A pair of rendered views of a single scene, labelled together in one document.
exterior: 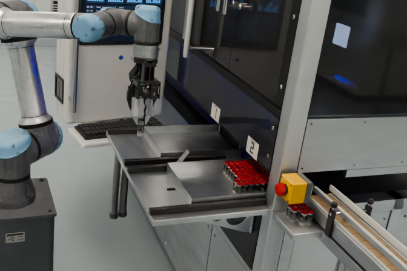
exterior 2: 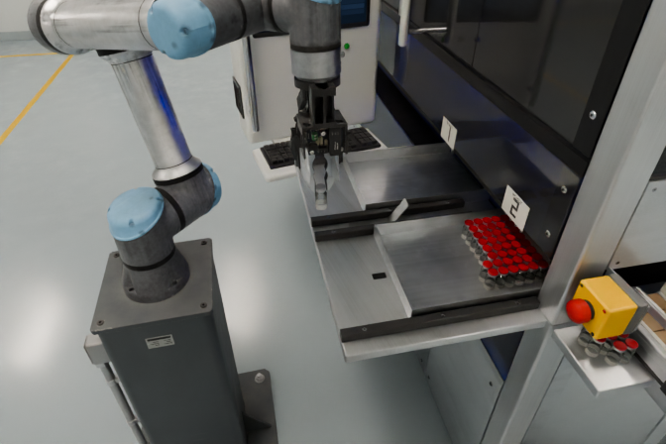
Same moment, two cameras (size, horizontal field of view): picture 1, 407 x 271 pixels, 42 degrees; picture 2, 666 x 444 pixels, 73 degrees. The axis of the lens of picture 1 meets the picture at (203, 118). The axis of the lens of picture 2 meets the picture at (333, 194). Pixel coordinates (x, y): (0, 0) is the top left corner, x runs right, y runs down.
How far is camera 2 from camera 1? 90 cm
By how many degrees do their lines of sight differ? 18
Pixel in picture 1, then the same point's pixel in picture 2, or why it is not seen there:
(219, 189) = (457, 273)
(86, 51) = (265, 46)
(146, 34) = (309, 28)
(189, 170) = (409, 233)
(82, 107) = (269, 122)
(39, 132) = (180, 190)
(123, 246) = not seen: hidden behind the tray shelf
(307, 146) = (637, 228)
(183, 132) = (400, 156)
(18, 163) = (146, 244)
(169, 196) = (377, 293)
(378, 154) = not seen: outside the picture
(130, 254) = not seen: hidden behind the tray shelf
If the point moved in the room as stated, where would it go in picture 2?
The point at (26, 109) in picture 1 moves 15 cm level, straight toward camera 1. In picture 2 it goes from (157, 157) to (142, 195)
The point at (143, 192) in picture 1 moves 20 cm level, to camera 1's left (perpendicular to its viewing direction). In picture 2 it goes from (335, 284) to (246, 271)
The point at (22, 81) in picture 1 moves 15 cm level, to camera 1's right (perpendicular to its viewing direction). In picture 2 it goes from (141, 116) to (206, 123)
